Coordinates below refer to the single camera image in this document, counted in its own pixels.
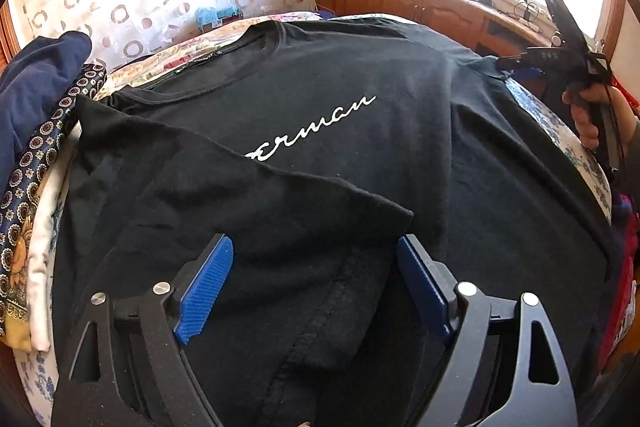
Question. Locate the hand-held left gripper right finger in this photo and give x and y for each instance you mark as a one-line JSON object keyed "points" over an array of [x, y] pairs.
{"points": [[424, 288]]}

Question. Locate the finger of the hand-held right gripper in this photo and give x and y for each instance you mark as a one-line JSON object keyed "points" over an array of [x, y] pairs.
{"points": [[517, 63]]}

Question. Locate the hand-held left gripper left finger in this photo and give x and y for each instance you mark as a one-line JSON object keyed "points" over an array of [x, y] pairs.
{"points": [[206, 287]]}

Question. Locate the black t-shirt with white script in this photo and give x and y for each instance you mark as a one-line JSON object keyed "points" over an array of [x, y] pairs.
{"points": [[400, 157]]}

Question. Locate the person's right forearm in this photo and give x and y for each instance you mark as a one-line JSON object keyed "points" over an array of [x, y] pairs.
{"points": [[633, 142]]}

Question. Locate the person's right hand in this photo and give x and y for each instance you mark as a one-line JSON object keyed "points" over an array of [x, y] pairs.
{"points": [[584, 119]]}

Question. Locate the blue floral white bedspread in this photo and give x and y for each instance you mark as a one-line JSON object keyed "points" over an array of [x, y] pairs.
{"points": [[565, 127]]}

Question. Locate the white folded cloth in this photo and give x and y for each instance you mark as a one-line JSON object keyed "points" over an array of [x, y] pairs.
{"points": [[42, 267]]}

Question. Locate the red cloth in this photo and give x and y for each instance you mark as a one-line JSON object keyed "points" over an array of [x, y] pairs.
{"points": [[622, 297]]}

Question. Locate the navy patterned cloth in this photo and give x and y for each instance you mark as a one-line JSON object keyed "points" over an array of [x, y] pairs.
{"points": [[30, 167]]}

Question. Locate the teal plastic object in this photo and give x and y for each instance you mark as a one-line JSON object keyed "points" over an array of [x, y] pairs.
{"points": [[215, 16]]}

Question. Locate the navy folded cloth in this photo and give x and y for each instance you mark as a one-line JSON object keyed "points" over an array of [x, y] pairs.
{"points": [[35, 72]]}

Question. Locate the wooden wardrobe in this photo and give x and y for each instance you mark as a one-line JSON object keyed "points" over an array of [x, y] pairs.
{"points": [[5, 32]]}

